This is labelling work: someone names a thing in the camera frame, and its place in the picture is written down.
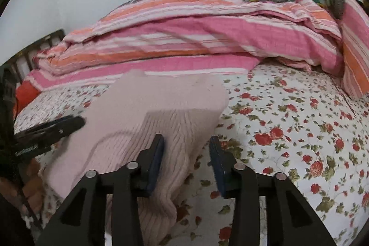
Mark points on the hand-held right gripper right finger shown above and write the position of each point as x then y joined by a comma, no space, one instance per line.
216,162

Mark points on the person's left hand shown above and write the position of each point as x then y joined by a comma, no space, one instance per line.
31,188

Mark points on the white floral bedsheet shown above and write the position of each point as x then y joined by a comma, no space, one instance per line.
288,130

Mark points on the pink ribbed knit sweater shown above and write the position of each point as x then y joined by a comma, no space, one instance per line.
161,113

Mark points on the pink orange striped quilt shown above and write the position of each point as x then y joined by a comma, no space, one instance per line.
201,32

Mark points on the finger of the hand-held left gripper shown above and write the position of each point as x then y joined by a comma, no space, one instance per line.
30,150
54,127

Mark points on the orange cloth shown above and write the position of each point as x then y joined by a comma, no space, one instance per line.
26,94

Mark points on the dark wooden headboard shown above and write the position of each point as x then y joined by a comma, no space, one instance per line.
34,47

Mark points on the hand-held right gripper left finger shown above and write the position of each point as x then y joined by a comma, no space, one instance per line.
155,161

